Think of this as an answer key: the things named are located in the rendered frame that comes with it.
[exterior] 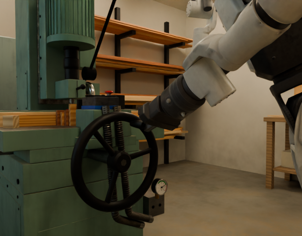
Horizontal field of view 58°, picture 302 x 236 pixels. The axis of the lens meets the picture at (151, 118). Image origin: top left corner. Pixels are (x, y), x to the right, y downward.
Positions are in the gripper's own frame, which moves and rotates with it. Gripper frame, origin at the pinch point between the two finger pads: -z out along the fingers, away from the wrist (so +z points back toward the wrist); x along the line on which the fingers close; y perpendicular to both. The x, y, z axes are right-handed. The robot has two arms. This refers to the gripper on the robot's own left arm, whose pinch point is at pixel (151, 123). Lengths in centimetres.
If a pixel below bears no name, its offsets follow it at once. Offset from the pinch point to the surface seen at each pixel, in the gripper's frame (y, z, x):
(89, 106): 11.3, -15.5, -13.0
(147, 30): 257, -151, 108
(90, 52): 56, -36, -7
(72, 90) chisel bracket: 24.3, -26.3, -15.9
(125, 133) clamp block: 4.7, -15.7, 0.3
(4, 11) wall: 229, -185, -57
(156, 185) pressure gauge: -6.1, -28.7, 20.0
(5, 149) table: -3.5, -25.2, -32.8
